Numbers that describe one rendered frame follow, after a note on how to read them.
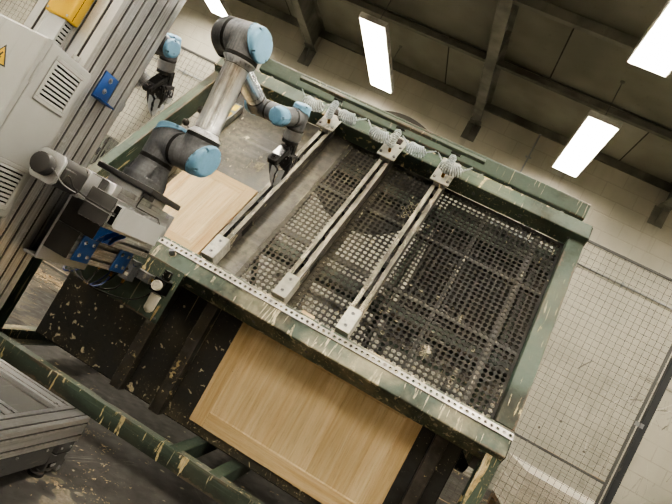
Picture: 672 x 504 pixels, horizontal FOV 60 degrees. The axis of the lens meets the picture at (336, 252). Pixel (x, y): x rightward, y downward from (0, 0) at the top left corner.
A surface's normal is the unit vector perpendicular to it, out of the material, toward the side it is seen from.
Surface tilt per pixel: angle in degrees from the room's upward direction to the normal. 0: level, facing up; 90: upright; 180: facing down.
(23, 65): 90
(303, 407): 90
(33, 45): 90
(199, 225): 58
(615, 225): 90
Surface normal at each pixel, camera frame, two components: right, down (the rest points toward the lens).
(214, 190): 0.13, -0.61
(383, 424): -0.14, -0.18
